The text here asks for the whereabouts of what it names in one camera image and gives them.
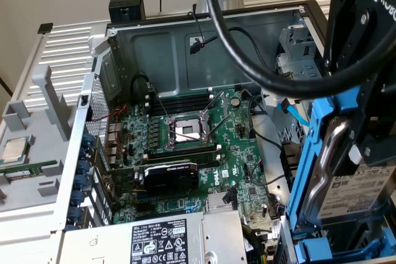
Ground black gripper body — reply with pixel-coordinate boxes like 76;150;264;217
355;0;396;64

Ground hard disk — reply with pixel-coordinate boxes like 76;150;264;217
286;87;396;231

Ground empty blue disk carrier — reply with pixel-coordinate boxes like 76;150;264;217
293;228;396;263

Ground grey metal drive cage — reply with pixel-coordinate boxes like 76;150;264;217
275;25;329;92

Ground black plastic fan shroud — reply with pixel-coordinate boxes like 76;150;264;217
280;142;303;190

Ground metal socket cover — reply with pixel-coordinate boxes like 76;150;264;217
200;90;230;120

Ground green motherboard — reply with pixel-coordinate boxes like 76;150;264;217
105;87;287;239

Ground metal locking lever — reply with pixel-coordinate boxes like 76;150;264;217
147;82;170;121
205;114;225;140

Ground black RAM slot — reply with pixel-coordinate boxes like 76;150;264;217
144;145;222;156
145;152;222;168
145;101;214;116
148;93;214;106

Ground silver finned heat sink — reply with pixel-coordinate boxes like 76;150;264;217
206;194;239;214

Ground CPU socket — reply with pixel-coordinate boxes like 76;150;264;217
163;111;217;151

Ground open PC case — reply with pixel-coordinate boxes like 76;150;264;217
49;0;396;264

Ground black graphics card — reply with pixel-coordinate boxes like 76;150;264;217
103;160;200;197

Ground black box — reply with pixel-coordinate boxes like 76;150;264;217
108;0;146;24

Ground silver power supply unit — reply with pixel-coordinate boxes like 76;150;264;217
61;210;248;264

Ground grey parts rack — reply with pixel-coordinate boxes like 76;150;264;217
0;65;79;215

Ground green RAM stick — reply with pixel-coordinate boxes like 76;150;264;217
0;160;58;180

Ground silver CPU chip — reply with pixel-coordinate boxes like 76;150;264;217
1;135;33;164

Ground blue SATA wire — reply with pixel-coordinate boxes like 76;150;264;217
278;98;310;129

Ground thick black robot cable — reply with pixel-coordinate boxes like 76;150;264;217
202;0;396;101

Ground thin black red-tipped wire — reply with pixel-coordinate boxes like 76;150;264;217
249;158;287;185

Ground thin black tied wire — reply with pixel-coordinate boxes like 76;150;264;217
187;3;207;48

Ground black cable with connector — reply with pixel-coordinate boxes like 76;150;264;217
187;27;279;76

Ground black angled connector cable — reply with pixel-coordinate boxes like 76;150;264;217
222;187;238;211

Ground yellow black sleeved wires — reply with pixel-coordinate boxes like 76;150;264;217
243;225;275;264

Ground black looped cable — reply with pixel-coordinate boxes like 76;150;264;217
131;74;156;104

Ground thin red wire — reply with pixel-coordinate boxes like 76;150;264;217
92;104;128;156

